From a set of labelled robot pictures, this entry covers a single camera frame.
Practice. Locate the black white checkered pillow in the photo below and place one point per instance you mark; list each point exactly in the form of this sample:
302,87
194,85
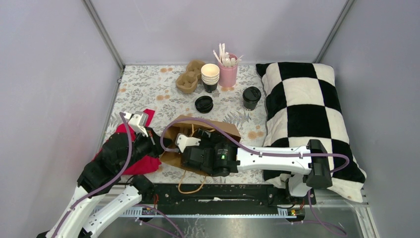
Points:
302,104

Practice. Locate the stack of paper cups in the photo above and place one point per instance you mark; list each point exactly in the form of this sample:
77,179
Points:
210,77

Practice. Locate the pink straw holder cup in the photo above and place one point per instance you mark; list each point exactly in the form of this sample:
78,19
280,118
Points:
227,76

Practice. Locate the red cloth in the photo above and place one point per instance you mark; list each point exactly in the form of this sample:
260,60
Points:
114,152

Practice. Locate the black paper coffee cup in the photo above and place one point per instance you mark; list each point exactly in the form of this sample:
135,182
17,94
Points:
249,106

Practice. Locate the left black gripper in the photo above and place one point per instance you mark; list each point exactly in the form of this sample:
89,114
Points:
154,140

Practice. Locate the brown paper bag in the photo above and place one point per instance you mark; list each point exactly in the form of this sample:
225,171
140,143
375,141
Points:
198,128

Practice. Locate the wrapped paper straws bundle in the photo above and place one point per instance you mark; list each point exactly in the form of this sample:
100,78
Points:
225,58

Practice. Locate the floral table mat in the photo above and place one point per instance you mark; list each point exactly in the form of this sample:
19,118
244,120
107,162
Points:
153,87

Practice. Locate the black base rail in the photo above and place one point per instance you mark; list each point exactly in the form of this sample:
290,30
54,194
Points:
224,199

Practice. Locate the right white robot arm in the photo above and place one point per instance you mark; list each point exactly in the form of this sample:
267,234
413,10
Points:
308,164

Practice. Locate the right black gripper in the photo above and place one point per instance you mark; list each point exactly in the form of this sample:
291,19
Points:
215,138

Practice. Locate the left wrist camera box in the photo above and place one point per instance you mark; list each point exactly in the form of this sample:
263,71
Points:
137,121

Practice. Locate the brown cardboard cup carrier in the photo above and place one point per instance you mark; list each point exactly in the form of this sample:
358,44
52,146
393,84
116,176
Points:
188,81

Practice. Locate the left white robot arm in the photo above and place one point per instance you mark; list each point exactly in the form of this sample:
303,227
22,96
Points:
95,181

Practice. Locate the black cup lid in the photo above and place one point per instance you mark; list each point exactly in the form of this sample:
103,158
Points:
252,94

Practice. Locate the stack of black lids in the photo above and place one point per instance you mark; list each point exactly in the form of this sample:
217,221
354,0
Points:
204,104

